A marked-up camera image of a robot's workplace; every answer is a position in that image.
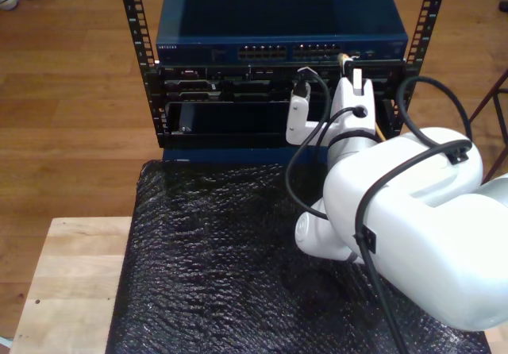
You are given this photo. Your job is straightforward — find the black rack drawer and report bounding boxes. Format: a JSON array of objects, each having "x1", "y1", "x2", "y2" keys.
[{"x1": 164, "y1": 100, "x2": 400, "y2": 148}]

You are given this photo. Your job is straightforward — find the yellow network cable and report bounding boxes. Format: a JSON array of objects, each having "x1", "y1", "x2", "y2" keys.
[{"x1": 336, "y1": 52, "x2": 387, "y2": 144}]

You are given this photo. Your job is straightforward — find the black perforated rack frame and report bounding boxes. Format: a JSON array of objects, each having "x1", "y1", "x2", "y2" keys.
[{"x1": 116, "y1": 0, "x2": 452, "y2": 149}]

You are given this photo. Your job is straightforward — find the black rack server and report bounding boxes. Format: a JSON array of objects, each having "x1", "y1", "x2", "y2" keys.
[{"x1": 158, "y1": 64, "x2": 406, "y2": 103}]

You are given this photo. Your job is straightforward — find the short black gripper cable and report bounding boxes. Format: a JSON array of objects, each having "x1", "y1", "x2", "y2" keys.
[{"x1": 325, "y1": 106, "x2": 377, "y2": 145}]

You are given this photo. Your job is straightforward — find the blue base plate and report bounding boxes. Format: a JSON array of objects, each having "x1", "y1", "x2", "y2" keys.
[{"x1": 162, "y1": 145, "x2": 330, "y2": 165}]

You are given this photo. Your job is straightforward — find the black bubble wrap mat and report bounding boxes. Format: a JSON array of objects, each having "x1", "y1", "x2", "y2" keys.
[{"x1": 106, "y1": 159, "x2": 491, "y2": 354}]

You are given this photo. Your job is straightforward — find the blue network switch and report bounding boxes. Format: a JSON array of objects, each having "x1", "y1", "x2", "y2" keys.
[{"x1": 155, "y1": 0, "x2": 410, "y2": 66}]

